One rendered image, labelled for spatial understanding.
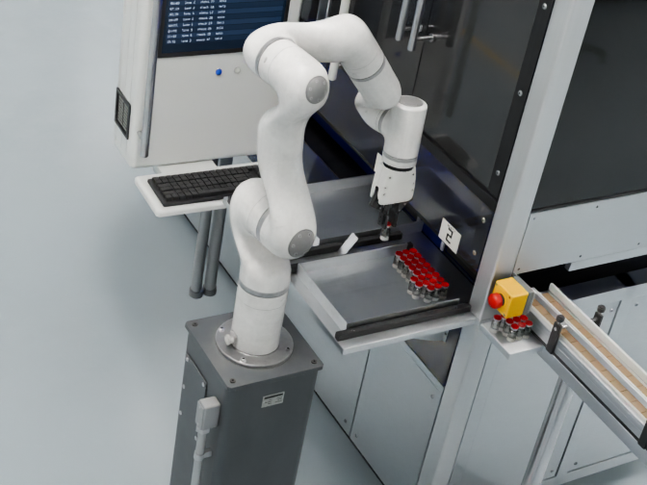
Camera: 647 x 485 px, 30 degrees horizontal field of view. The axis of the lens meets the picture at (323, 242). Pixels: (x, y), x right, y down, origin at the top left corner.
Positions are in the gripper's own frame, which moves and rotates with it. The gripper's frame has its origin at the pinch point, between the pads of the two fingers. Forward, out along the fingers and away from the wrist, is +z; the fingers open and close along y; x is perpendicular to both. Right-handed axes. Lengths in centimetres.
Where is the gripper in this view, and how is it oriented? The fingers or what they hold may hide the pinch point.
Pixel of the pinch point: (387, 218)
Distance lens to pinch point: 296.8
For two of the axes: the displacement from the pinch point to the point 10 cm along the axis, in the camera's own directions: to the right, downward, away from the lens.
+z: -1.4, 8.5, 5.0
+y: -8.5, 1.5, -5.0
